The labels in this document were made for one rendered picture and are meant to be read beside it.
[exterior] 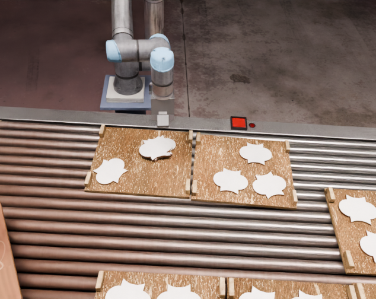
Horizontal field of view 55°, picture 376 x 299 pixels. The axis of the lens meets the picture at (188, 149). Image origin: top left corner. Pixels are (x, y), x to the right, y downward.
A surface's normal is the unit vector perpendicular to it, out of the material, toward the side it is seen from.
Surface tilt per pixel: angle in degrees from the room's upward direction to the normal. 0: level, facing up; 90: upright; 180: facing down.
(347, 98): 0
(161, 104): 90
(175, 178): 0
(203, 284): 0
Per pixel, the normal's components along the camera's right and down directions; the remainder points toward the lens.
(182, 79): 0.05, -0.66
